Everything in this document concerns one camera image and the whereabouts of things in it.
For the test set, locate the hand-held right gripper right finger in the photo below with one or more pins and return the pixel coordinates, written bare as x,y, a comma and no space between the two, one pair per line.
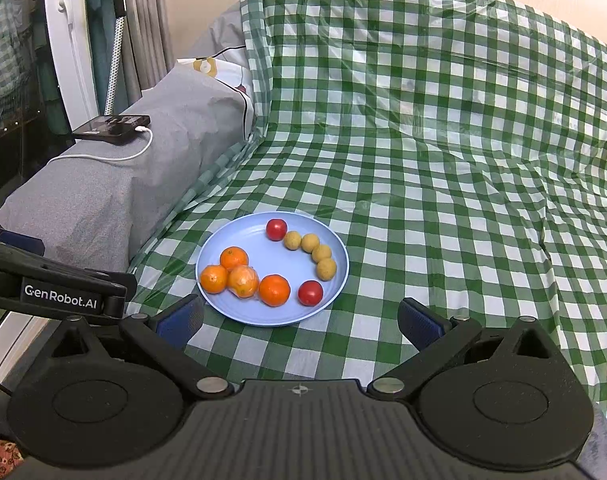
418,322

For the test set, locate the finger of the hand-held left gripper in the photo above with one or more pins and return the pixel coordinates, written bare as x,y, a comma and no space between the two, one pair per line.
23,242

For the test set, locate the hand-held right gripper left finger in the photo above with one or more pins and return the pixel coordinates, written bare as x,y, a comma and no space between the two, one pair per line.
181,317

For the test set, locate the orange tangerine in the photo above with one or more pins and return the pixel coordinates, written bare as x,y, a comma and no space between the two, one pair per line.
213,279
243,280
274,290
233,258

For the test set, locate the tan longan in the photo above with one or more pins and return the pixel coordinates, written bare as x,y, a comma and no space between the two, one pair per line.
293,240
310,242
322,253
326,268

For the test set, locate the light blue plate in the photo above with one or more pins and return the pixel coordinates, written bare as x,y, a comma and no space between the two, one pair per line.
273,260

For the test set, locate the red cherry tomato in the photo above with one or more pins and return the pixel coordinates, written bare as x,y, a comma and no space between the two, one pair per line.
276,229
310,292

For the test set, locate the black smartphone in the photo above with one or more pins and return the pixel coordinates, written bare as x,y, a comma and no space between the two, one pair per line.
108,129

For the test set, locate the dark glass window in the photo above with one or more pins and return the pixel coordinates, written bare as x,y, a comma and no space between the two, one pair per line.
13,85

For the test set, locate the grey pillow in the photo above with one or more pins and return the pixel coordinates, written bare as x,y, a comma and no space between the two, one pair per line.
158,160

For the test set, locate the teal curtain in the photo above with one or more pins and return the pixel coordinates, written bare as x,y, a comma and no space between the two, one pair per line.
97,45

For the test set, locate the green checkered plastic cloth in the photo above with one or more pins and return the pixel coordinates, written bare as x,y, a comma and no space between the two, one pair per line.
433,110

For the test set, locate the white printed pillow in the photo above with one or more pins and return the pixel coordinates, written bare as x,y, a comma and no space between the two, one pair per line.
223,72

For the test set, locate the grey curtain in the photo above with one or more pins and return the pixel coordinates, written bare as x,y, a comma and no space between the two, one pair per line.
151,25

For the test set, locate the white door frame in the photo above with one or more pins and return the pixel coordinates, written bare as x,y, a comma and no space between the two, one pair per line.
68,35

